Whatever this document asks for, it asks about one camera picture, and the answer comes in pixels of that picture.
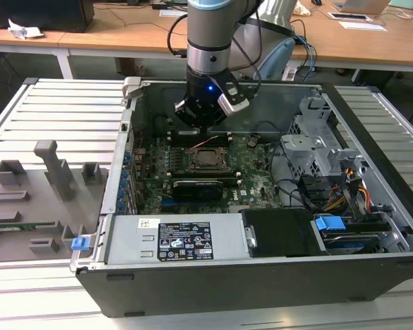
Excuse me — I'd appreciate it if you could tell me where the coloured wire bundle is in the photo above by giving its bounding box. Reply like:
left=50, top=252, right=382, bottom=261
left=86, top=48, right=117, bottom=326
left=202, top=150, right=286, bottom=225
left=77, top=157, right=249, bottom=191
left=325, top=166, right=371, bottom=212

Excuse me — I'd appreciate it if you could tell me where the green RAM stick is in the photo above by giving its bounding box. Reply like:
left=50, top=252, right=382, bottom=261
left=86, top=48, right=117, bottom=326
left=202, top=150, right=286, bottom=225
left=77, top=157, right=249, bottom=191
left=0, top=221, right=56, bottom=231

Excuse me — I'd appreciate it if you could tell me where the black open PC case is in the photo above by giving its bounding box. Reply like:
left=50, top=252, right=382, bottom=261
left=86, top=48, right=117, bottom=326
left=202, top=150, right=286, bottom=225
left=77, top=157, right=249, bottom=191
left=70, top=77, right=413, bottom=319

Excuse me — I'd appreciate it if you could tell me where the blue disk carrier handle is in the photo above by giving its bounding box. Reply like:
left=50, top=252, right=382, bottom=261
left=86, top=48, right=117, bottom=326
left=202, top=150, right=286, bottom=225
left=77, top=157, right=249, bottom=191
left=315, top=214, right=346, bottom=239

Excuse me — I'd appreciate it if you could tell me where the wooden desk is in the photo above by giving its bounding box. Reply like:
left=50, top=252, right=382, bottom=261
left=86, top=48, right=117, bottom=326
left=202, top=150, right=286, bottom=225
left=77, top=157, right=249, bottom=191
left=0, top=0, right=413, bottom=82

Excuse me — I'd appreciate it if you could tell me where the metal socket cover frame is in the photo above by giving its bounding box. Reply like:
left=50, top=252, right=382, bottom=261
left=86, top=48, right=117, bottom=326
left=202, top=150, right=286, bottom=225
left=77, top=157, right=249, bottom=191
left=189, top=146, right=232, bottom=172

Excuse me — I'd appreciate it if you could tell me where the silver metal drive cage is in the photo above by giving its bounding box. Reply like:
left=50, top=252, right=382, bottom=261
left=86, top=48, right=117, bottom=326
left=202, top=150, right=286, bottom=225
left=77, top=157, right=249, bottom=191
left=280, top=96, right=366, bottom=180

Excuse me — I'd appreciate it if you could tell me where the black box on desk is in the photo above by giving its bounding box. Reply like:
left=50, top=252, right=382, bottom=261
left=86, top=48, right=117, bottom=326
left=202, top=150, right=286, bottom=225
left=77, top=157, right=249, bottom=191
left=0, top=0, right=96, bottom=34

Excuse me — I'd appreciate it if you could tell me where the grey parts rack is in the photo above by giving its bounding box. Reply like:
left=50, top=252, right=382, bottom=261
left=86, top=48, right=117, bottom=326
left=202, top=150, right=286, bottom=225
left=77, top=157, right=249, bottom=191
left=0, top=139, right=110, bottom=265

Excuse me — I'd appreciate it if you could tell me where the blue cable bundle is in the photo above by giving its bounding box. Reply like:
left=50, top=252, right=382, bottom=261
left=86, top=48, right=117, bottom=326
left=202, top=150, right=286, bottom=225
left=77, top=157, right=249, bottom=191
left=294, top=32, right=319, bottom=75

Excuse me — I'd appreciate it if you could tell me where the silver square CPU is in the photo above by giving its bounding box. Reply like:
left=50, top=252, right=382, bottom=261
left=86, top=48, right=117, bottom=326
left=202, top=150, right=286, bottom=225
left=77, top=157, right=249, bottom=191
left=196, top=150, right=218, bottom=165

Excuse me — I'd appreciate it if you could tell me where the black rating label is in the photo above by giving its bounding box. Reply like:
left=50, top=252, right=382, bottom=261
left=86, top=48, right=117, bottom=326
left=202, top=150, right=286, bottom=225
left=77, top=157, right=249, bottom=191
left=157, top=221, right=215, bottom=261

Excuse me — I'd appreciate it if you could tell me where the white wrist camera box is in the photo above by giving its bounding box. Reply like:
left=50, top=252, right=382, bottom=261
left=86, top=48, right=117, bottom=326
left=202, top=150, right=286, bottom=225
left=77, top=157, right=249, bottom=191
left=217, top=74, right=251, bottom=118

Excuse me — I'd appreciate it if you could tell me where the black RAM slot row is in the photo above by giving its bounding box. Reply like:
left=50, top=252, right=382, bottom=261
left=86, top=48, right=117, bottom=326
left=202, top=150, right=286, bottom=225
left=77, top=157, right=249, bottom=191
left=167, top=170, right=242, bottom=188
left=167, top=129, right=232, bottom=148

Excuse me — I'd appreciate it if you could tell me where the crumpled white paper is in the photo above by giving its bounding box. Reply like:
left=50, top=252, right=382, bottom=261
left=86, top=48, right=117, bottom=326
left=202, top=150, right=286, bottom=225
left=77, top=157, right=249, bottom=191
left=7, top=18, right=45, bottom=41

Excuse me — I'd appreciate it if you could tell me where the grey laptop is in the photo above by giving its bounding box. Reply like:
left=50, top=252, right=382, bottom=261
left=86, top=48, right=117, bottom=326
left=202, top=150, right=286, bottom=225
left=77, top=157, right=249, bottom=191
left=332, top=0, right=392, bottom=15

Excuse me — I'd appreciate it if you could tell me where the CPU socket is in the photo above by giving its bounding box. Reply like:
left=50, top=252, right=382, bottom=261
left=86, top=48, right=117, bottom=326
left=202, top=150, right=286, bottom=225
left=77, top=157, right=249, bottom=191
left=187, top=146, right=234, bottom=173

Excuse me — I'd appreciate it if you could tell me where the black graphics card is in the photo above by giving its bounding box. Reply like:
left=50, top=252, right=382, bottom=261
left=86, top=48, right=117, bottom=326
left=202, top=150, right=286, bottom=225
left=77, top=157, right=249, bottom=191
left=171, top=178, right=225, bottom=204

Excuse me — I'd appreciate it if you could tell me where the black internal cable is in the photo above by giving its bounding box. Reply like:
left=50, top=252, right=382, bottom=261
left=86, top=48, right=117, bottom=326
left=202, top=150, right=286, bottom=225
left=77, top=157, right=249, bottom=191
left=267, top=137, right=315, bottom=210

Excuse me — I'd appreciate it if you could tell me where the small blue case latch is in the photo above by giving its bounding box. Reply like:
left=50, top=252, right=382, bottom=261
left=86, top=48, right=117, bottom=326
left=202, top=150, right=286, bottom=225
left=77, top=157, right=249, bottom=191
left=70, top=236, right=90, bottom=253

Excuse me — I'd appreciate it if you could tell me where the white flat tablet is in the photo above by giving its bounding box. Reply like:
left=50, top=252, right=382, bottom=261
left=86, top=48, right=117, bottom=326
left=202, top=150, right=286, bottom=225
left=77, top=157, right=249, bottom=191
left=327, top=12, right=370, bottom=22

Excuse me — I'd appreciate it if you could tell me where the grey case release handle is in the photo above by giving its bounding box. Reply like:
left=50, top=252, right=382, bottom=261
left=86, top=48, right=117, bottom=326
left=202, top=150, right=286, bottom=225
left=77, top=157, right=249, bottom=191
left=123, top=76, right=142, bottom=101

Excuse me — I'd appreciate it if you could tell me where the black plastic shroud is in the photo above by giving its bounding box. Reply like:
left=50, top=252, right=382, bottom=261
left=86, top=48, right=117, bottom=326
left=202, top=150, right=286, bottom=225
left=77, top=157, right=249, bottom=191
left=242, top=208, right=328, bottom=259

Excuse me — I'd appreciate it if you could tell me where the grey power supply unit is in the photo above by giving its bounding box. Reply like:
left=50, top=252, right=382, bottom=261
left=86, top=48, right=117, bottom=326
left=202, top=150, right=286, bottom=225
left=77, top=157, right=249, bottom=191
left=106, top=212, right=249, bottom=265

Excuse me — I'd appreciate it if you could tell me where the brown cardboard box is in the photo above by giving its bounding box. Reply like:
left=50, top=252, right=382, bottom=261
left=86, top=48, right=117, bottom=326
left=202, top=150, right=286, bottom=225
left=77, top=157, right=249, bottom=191
left=114, top=56, right=147, bottom=77

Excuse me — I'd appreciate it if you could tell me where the hard disk drive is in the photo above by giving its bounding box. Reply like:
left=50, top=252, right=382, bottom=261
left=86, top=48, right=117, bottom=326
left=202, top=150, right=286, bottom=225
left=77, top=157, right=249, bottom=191
left=321, top=232, right=380, bottom=256

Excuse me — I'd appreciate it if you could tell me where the white paper sheet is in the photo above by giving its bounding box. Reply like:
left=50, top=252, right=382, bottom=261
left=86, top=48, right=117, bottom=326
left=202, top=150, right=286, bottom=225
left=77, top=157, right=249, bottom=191
left=337, top=21, right=388, bottom=32
left=159, top=9, right=189, bottom=19

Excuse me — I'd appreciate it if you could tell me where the green motherboard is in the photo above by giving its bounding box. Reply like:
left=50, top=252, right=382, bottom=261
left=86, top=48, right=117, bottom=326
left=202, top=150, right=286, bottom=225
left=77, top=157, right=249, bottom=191
left=132, top=133, right=286, bottom=215

